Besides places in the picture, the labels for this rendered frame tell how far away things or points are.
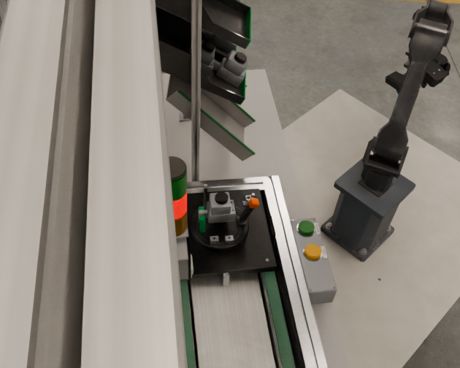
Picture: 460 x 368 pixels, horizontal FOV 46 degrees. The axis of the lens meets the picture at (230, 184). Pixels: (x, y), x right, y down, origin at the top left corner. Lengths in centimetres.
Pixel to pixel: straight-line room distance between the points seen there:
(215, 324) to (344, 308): 33
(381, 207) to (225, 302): 43
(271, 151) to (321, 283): 53
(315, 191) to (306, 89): 175
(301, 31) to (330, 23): 23
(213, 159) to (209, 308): 52
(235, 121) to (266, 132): 23
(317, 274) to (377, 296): 20
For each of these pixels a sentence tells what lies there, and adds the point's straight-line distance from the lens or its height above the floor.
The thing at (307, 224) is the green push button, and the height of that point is 97.
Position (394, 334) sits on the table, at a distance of 139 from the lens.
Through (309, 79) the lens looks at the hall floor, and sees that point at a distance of 336.
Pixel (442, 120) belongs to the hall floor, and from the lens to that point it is 334.
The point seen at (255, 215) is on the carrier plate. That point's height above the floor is 97.
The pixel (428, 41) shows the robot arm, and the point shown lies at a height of 138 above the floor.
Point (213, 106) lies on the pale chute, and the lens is 147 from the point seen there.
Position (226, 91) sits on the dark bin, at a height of 123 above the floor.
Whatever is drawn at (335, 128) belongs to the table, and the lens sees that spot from 179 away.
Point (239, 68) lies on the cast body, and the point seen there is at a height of 125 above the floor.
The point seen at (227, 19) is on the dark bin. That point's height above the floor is 137.
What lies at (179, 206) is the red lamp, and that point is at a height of 134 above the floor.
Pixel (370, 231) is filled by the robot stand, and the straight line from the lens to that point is 141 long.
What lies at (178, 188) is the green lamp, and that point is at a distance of 86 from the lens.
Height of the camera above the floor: 205
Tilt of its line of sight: 49 degrees down
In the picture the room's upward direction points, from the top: 5 degrees clockwise
